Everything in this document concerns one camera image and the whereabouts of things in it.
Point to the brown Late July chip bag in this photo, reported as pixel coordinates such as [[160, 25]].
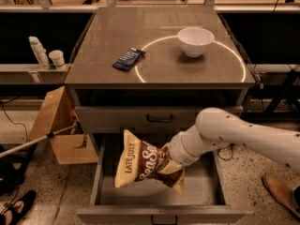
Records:
[[140, 160]]

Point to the closed grey top drawer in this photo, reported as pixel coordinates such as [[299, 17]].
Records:
[[137, 119]]

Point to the white ceramic bowl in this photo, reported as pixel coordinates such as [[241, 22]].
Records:
[[194, 41]]

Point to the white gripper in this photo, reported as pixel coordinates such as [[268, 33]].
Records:
[[176, 150]]

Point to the grey drawer cabinet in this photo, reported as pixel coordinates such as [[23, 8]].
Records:
[[165, 76]]

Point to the dark blue snack bar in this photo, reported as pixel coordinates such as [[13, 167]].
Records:
[[128, 59]]

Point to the cardboard box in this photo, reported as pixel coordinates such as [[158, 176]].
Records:
[[57, 112]]

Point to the white spray bottle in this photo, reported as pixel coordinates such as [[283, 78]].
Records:
[[39, 52]]

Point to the black slip-on shoe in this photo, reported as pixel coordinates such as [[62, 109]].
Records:
[[16, 212]]

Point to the tan leather shoe near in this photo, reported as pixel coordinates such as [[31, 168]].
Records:
[[289, 198]]

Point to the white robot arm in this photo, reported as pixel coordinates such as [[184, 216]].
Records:
[[215, 127]]

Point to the white stick with black band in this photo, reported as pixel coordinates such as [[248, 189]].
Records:
[[40, 139]]

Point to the open grey middle drawer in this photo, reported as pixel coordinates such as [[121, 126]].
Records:
[[152, 203]]

